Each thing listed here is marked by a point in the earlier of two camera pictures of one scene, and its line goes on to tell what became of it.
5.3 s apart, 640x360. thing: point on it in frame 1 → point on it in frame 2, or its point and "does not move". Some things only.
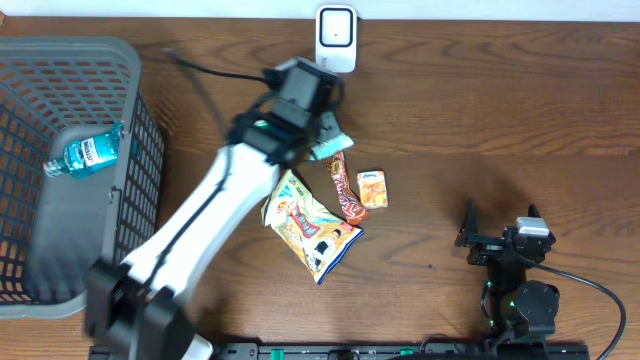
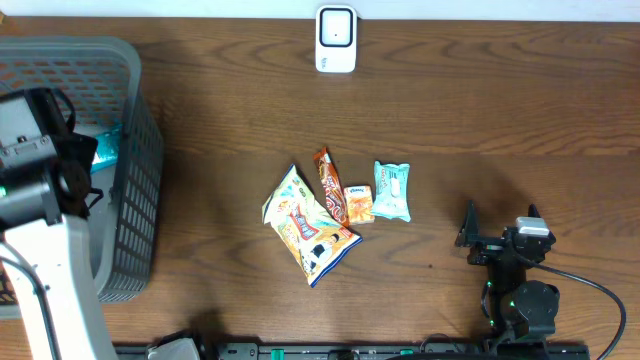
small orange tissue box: [372, 189] → [359, 200]
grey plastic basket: [56, 92] does not move
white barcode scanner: [336, 38] does not move
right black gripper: [469, 235] does not move
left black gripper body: [303, 135] → [80, 156]
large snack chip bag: [319, 236] does not move
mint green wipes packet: [332, 138] → [391, 191]
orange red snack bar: [353, 207] → [333, 188]
